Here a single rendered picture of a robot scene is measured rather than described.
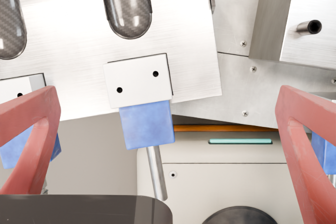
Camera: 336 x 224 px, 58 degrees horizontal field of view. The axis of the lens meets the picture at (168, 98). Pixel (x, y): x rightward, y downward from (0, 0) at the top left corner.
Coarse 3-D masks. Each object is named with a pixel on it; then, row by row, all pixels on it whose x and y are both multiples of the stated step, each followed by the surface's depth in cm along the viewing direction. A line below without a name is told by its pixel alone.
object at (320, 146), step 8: (320, 96) 29; (328, 96) 28; (312, 136) 31; (320, 136) 29; (312, 144) 31; (320, 144) 29; (328, 144) 29; (320, 152) 29; (328, 152) 29; (320, 160) 30; (328, 160) 29; (328, 168) 29
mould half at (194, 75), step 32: (32, 0) 25; (64, 0) 25; (96, 0) 25; (160, 0) 25; (192, 0) 25; (32, 32) 26; (64, 32) 26; (96, 32) 26; (160, 32) 26; (192, 32) 26; (0, 64) 26; (32, 64) 26; (64, 64) 26; (96, 64) 26; (192, 64) 26; (64, 96) 27; (96, 96) 27; (192, 96) 27
